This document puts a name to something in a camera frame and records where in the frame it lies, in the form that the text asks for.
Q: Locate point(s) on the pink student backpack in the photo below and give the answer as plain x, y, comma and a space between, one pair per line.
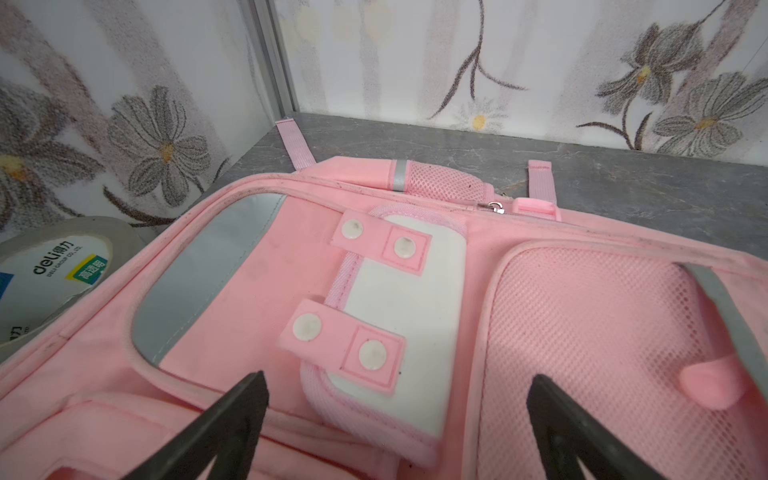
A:
399, 312

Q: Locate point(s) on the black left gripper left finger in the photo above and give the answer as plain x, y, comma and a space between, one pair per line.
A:
220, 443

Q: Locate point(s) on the clear tape roll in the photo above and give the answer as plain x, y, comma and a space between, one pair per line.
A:
46, 270

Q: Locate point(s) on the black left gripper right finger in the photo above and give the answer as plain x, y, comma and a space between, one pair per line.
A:
572, 443

